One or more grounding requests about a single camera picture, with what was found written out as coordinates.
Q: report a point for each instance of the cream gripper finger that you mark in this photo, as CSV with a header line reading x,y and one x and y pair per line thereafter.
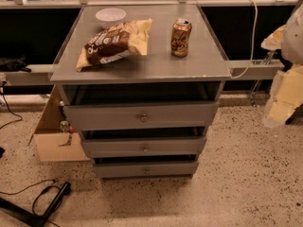
x,y
286,95

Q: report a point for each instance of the grey top drawer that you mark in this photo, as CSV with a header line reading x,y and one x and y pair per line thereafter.
x,y
141,115

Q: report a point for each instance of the grey drawer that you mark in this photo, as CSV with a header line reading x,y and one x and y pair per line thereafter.
x,y
141,115
142,170
143,147

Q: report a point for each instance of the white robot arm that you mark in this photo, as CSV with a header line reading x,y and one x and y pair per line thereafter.
x,y
288,38

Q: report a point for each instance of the grey drawer cabinet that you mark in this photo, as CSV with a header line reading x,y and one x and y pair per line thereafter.
x,y
159,77

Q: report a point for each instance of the grey bottom drawer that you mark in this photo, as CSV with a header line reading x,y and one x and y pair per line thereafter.
x,y
142,170

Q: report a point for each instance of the grey middle drawer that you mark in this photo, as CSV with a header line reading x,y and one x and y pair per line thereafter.
x,y
143,147

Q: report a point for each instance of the gold soda can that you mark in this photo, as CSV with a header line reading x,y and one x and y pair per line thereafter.
x,y
180,34

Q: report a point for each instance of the brown chip bag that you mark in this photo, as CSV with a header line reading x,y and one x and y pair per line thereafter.
x,y
117,42

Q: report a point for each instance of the white bowl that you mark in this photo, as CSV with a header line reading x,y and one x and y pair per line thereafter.
x,y
110,17

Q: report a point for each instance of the small bottle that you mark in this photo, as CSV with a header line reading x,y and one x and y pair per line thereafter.
x,y
64,126

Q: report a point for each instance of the cardboard box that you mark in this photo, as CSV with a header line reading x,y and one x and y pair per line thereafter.
x,y
53,145

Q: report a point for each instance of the black cloth object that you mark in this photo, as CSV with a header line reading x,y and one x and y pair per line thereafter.
x,y
13,65

